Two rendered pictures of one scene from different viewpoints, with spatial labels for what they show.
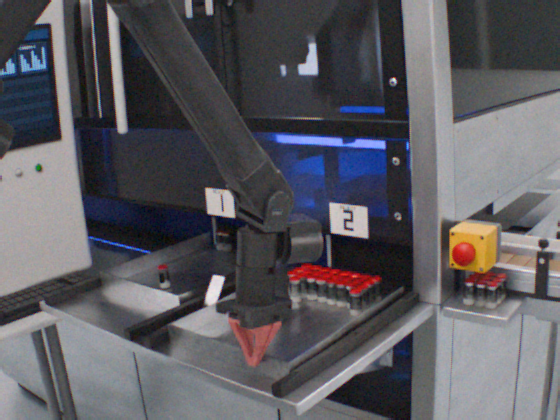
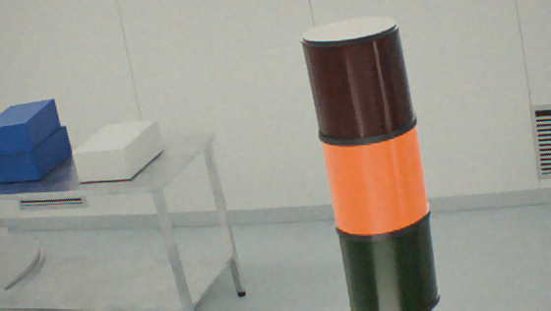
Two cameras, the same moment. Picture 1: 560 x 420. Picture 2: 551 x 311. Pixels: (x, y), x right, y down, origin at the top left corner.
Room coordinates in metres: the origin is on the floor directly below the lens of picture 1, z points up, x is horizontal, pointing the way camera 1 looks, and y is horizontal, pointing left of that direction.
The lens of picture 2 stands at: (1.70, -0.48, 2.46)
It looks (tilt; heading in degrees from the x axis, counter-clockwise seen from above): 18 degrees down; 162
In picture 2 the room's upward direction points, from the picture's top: 12 degrees counter-clockwise
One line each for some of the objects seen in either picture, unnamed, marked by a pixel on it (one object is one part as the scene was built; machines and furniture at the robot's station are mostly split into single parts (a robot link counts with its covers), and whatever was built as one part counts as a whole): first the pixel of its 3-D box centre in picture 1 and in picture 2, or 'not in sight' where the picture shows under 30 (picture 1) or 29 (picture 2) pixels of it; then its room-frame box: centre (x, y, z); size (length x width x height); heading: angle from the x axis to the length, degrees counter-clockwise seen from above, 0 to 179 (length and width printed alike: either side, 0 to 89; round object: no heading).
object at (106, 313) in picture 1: (232, 304); not in sight; (1.19, 0.11, 0.87); 0.70 x 0.48 x 0.02; 49
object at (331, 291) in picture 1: (327, 290); not in sight; (1.15, -0.08, 0.90); 0.18 x 0.02 x 0.05; 50
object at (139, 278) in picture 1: (196, 266); not in sight; (1.36, 0.19, 0.90); 0.34 x 0.26 x 0.04; 139
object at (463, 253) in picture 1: (464, 253); not in sight; (1.03, -0.31, 0.99); 0.04 x 0.04 x 0.04; 49
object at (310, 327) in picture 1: (290, 315); not in sight; (1.06, -0.01, 0.90); 0.34 x 0.26 x 0.04; 140
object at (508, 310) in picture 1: (488, 303); not in sight; (1.09, -0.37, 0.87); 0.14 x 0.13 x 0.02; 139
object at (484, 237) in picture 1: (474, 245); not in sight; (1.06, -0.34, 0.99); 0.08 x 0.07 x 0.07; 139
